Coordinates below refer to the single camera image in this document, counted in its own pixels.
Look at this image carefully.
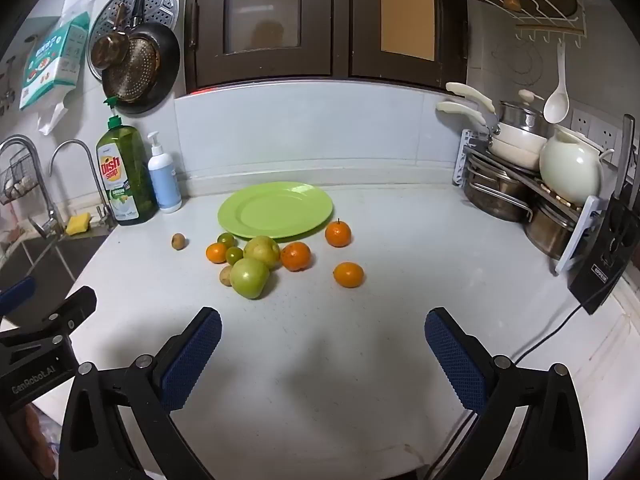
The steel pot with lid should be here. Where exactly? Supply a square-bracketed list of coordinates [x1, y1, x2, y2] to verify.
[498, 89, 547, 137]

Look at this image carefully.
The white ladle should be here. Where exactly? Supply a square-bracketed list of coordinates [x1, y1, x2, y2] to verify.
[543, 42, 571, 124]

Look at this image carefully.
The black frying pan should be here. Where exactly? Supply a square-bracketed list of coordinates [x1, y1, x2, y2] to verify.
[101, 0, 181, 115]

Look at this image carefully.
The yellow sponge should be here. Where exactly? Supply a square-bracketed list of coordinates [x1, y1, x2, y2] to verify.
[65, 212, 93, 236]

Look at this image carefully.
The perforated steel steamer plate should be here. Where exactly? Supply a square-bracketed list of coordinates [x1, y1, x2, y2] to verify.
[87, 0, 179, 81]

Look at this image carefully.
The green white paper package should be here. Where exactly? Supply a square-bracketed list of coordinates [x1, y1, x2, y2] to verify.
[19, 12, 91, 112]

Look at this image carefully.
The green dish soap bottle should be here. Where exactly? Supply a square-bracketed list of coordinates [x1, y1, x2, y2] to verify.
[96, 97, 160, 227]

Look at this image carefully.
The white wire wall rack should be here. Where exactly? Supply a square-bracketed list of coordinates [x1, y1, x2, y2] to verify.
[460, 0, 587, 48]

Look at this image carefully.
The white pan with cream handle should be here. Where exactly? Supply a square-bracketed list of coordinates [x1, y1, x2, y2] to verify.
[446, 81, 548, 151]
[436, 101, 547, 171]

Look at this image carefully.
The white metal pot rack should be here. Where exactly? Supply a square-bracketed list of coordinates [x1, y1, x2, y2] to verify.
[452, 129, 601, 276]

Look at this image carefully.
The round wire trivet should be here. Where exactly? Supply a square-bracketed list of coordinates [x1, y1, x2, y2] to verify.
[490, 40, 546, 86]

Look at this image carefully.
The steel faucet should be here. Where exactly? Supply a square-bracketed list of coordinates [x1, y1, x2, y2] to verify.
[49, 140, 118, 231]
[0, 135, 66, 238]

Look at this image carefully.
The small copper pot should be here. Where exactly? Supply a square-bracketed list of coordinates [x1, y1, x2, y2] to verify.
[90, 2, 132, 70]

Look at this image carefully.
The wire basket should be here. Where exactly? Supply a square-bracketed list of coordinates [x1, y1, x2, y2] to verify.
[0, 152, 38, 206]

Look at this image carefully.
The metal strainer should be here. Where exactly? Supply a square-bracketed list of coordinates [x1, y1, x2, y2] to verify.
[102, 32, 162, 102]

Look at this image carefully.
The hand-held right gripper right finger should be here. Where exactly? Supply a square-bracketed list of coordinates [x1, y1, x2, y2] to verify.
[424, 306, 591, 480]

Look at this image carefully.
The person's left hand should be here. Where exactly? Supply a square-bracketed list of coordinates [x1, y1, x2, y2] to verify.
[21, 402, 56, 480]

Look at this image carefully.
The yellowish green apple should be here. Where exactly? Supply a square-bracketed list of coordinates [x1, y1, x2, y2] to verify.
[243, 235, 281, 270]

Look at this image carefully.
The dark kitchen sink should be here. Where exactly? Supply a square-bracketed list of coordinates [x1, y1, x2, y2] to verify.
[0, 232, 111, 311]

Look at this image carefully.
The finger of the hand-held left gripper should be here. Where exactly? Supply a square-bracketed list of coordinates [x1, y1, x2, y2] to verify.
[0, 276, 37, 316]
[0, 286, 97, 349]

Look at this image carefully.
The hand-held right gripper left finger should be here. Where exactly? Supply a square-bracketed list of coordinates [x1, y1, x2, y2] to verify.
[59, 306, 223, 480]

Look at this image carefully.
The white blue pump bottle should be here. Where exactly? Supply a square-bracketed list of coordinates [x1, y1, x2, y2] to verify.
[146, 131, 183, 214]

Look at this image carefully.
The black knife block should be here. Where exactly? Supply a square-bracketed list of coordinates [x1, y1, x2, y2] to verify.
[567, 192, 640, 316]

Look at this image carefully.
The kitchen knife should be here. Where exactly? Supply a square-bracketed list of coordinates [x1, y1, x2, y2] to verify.
[614, 114, 636, 198]

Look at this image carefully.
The white plastic bag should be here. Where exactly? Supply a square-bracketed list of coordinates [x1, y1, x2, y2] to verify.
[37, 87, 76, 136]

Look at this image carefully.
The white kettle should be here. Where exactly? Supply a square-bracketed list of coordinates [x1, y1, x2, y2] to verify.
[539, 127, 615, 206]

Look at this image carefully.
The dark wooden glass door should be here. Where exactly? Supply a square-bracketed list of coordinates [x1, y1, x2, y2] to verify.
[349, 0, 470, 93]
[186, 0, 335, 92]

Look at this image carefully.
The green plate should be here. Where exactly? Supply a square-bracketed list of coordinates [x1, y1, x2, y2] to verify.
[217, 182, 334, 241]

